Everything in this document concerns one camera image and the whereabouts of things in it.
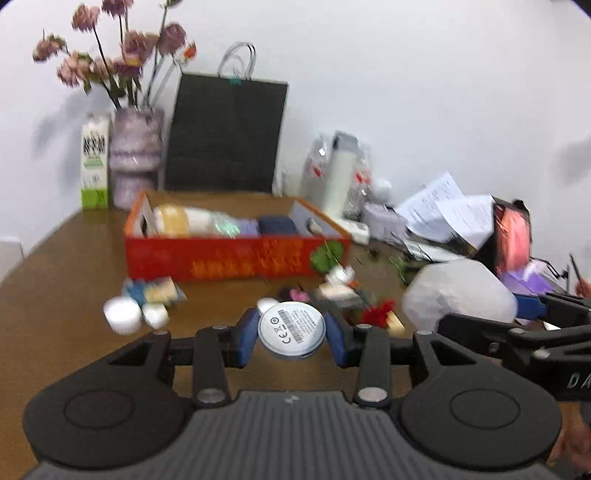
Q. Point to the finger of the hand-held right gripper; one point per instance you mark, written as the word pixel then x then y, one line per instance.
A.
pixel 531 307
pixel 480 332

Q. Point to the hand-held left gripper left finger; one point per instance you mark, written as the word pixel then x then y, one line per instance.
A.
pixel 247 339

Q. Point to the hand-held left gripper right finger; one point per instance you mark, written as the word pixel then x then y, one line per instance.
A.
pixel 334 341

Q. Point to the round white disc device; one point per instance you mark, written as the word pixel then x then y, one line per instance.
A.
pixel 291 328

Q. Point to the orange cardboard box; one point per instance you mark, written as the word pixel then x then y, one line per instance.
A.
pixel 231 258

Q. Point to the wooden desktop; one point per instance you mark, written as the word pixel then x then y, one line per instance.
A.
pixel 64 286

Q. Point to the purple packet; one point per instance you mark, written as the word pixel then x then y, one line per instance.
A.
pixel 526 277

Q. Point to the white crumpled plastic bag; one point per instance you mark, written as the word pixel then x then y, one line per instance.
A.
pixel 457 290

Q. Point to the beige flat block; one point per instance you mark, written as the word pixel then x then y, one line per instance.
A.
pixel 339 290

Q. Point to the red artificial flower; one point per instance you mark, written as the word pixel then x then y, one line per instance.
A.
pixel 377 314

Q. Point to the small pink trinket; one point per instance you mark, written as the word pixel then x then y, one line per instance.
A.
pixel 298 294

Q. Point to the red pink packet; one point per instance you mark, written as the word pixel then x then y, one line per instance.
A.
pixel 512 240

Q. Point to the green leaf sprig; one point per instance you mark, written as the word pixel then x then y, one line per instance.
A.
pixel 327 256

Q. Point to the small white round jar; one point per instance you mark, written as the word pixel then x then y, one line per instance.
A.
pixel 155 315

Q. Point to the blue yellow snack packet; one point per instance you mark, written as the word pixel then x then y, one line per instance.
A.
pixel 154 290

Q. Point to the navy blue pouch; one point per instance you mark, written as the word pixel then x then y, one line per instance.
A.
pixel 277 226

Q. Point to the white rolled cloth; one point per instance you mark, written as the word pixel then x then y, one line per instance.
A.
pixel 202 221

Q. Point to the white tissue box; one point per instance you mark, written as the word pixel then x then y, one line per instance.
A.
pixel 384 221

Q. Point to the stack of white papers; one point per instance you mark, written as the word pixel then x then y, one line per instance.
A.
pixel 443 207

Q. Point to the yellow plush toy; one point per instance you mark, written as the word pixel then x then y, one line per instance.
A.
pixel 171 221

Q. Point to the small white round lamp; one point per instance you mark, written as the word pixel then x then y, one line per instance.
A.
pixel 382 190

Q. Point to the clear water bottle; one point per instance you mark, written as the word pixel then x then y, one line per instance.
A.
pixel 314 170
pixel 362 184

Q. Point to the white thermos flask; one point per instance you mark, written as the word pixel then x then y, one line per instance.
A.
pixel 339 175

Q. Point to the black paper bag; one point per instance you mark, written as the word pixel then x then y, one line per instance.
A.
pixel 226 134

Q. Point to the purple ceramic vase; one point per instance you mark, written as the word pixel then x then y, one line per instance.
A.
pixel 136 152

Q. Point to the white green milk carton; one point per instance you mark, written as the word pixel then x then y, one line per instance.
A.
pixel 95 161

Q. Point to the pink flower bouquet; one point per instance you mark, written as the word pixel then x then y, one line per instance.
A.
pixel 124 50

